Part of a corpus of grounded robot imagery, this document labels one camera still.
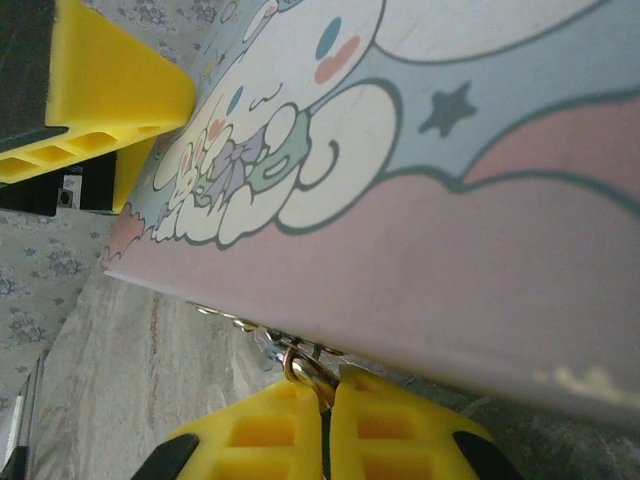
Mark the aluminium frame profile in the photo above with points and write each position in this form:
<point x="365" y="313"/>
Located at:
<point x="24" y="415"/>

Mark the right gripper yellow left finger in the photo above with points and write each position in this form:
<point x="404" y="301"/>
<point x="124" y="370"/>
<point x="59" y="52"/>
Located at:
<point x="260" y="435"/>

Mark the pastel cartoon dog box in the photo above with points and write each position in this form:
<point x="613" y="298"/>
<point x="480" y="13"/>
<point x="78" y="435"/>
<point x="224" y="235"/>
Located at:
<point x="400" y="250"/>

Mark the gold zipper pull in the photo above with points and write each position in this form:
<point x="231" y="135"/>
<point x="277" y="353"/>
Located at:
<point x="306" y="375"/>

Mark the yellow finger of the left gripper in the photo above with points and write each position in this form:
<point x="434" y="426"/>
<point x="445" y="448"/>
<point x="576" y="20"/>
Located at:
<point x="95" y="185"/>
<point x="120" y="80"/>

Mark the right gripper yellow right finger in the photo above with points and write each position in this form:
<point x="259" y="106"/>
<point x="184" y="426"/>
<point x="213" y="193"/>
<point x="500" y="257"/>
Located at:
<point x="400" y="435"/>

